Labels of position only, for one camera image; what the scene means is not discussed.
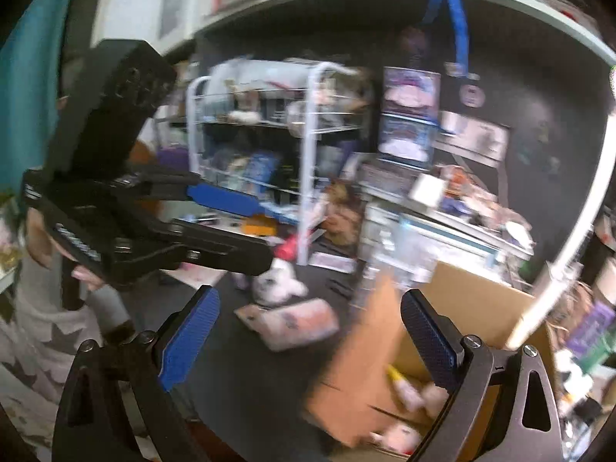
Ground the orange plastic box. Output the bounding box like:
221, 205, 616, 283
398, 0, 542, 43
241, 215, 278, 237

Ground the blue food brochure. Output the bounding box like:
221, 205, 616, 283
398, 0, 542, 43
242, 150, 282, 198

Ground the white plush doll with yellow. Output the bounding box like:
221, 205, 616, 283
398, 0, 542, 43
371, 365, 449, 455

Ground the brown cardboard box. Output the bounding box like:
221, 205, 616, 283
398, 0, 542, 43
303, 258, 562, 458

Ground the clear zip bag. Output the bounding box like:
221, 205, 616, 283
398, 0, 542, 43
353, 219, 435, 308

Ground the red plastic bottle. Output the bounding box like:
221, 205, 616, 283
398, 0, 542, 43
274, 235, 298, 263

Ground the peach packaged item in plastic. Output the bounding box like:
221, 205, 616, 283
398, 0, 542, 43
234, 298, 339, 353

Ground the pink printed sachet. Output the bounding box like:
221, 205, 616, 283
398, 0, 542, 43
309, 253, 356, 274

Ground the white mini drawer unit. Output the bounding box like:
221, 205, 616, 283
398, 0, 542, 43
357, 201, 400, 261

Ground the blue cinnamoroll display box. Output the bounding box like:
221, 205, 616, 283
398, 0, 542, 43
378, 115, 437, 169

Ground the pink cinnamoroll display box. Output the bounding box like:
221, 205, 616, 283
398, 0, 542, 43
382, 67, 440, 122

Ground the white wire shelf rack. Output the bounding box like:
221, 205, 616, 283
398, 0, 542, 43
186, 57, 373, 264

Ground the white plush keychain with glasses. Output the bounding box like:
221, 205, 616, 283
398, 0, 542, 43
252, 259, 308, 308

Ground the blue lanyard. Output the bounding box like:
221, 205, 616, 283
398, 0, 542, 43
422, 0, 471, 76

